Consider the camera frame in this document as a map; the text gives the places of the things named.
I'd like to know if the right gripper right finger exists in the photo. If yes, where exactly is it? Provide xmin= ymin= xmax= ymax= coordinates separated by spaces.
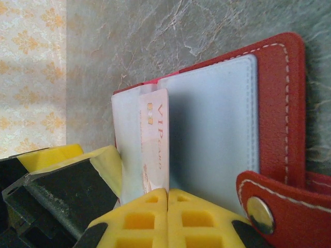
xmin=167 ymin=188 xmax=269 ymax=248

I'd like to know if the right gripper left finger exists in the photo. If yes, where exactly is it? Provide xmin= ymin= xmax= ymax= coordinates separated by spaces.
xmin=77 ymin=188 xmax=168 ymax=248

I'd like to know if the red leather card holder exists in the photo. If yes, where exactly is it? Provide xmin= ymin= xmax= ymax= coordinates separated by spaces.
xmin=111 ymin=32 xmax=331 ymax=248

